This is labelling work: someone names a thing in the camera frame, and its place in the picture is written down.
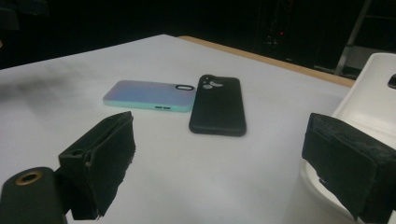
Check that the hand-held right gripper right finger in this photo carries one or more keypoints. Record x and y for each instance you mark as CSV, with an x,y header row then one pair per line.
x,y
351,161

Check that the white metal stand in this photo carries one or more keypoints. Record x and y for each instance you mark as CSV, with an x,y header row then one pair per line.
x,y
353,34

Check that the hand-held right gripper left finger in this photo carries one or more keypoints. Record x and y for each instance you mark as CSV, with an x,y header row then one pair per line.
x,y
99,161

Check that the teal phone case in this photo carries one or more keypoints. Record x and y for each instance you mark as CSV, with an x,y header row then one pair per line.
x,y
146,95

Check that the white rectangular box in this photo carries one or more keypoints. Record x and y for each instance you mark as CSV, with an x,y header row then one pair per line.
x,y
370,102

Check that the white table mat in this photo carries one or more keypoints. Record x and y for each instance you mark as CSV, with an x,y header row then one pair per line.
x,y
218,174

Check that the black phone case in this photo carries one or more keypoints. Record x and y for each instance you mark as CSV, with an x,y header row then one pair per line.
x,y
218,109

